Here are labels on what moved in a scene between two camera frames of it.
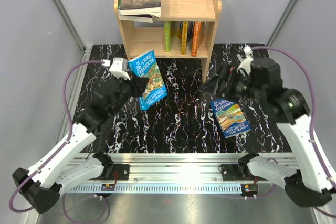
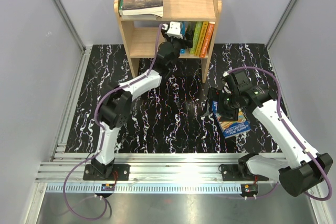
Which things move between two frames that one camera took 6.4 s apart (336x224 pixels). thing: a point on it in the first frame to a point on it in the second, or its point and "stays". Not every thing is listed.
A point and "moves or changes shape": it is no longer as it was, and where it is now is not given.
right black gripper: [231, 81] to [215, 94]
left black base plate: [123, 171] stays
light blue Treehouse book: [146, 65] to [184, 25]
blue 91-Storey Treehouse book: [231, 119] stays
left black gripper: [140, 82] to [185, 44]
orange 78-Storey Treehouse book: [196, 39] to [207, 40]
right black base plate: [230, 172] stays
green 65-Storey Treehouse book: [167, 36] moves or changes shape
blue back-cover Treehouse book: [187, 29] moves or changes shape
